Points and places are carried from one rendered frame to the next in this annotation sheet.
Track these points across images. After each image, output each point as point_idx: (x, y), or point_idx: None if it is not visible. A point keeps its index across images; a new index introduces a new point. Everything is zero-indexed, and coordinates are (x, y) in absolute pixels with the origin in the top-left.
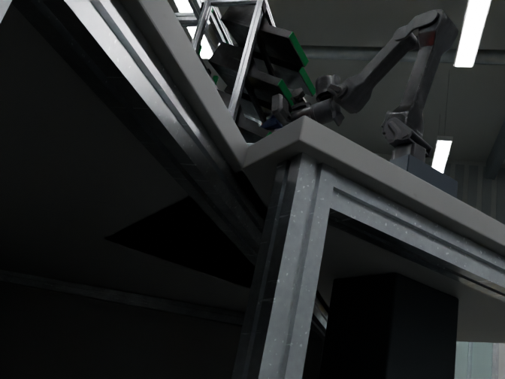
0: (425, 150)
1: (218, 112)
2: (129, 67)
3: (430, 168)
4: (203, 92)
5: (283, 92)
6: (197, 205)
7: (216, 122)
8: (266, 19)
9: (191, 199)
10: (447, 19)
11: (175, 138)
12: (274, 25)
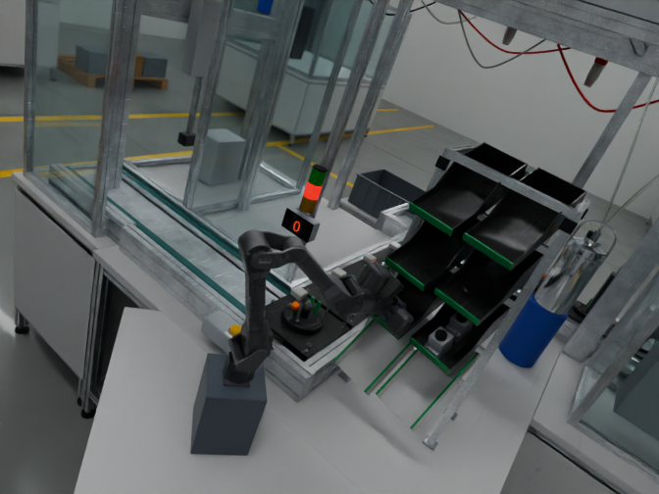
0: (228, 362)
1: (141, 298)
2: (121, 287)
3: (206, 372)
4: (134, 293)
5: (394, 270)
6: None
7: (141, 301)
8: (441, 177)
9: None
10: (239, 244)
11: (135, 303)
12: (489, 171)
